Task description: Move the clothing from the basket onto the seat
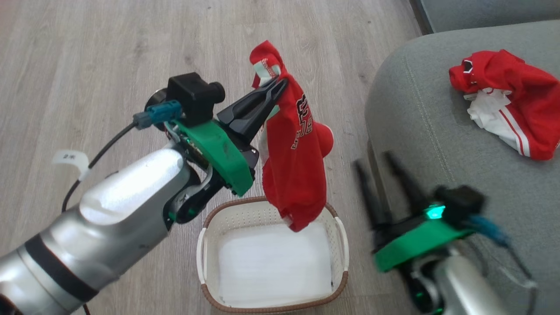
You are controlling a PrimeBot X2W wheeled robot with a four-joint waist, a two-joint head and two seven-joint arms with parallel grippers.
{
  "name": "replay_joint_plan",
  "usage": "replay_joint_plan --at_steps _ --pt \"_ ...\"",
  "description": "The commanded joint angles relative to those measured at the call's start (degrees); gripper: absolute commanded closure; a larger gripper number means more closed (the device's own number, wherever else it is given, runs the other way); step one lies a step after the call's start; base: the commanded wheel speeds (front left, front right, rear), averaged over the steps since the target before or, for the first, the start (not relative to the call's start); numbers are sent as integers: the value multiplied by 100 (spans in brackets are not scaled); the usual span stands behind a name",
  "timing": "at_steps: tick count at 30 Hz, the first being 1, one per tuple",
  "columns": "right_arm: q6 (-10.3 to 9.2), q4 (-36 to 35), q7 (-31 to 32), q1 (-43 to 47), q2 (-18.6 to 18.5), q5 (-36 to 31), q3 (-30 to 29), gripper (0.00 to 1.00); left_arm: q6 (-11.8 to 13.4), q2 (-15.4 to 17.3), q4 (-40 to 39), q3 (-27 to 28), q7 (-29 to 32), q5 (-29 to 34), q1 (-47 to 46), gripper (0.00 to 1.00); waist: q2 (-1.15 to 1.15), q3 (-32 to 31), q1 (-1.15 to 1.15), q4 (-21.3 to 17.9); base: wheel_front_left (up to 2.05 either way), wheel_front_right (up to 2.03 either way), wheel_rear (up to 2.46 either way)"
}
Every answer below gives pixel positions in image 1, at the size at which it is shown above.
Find white cable label tag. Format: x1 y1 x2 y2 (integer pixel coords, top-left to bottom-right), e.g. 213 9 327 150
52 150 91 181

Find black cable teal connector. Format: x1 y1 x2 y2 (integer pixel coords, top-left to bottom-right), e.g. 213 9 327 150
61 100 182 214

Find black cable blue connector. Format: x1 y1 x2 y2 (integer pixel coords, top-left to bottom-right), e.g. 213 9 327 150
465 213 539 315

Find red basketball jersey with number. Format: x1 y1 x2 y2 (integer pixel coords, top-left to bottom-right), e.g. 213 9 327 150
249 40 335 233

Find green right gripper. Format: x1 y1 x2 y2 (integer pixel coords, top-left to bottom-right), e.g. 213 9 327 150
353 151 476 273

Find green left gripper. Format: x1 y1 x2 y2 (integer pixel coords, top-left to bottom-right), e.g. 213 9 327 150
171 77 288 196

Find white laundry basket brown rim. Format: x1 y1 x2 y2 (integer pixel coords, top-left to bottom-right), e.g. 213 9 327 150
196 196 350 314

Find grey fabric sofa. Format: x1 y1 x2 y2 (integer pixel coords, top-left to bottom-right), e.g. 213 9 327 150
364 0 560 315

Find red white sports shorts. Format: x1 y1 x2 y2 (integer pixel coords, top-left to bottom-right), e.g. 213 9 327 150
448 49 560 161

